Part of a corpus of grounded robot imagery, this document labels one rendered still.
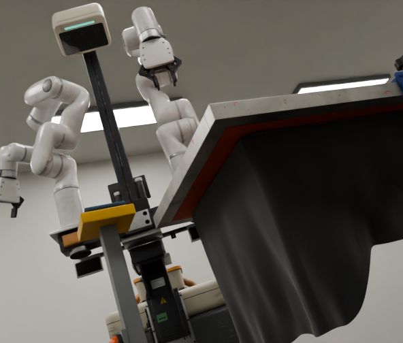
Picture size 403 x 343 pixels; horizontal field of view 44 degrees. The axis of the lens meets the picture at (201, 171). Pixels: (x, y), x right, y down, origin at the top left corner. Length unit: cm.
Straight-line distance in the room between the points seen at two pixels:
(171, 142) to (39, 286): 334
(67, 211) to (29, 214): 343
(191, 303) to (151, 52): 113
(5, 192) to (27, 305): 288
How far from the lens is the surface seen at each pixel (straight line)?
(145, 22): 170
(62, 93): 195
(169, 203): 131
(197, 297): 225
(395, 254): 646
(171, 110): 198
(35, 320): 495
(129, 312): 119
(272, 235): 104
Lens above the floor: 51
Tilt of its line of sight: 22 degrees up
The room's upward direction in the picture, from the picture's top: 19 degrees counter-clockwise
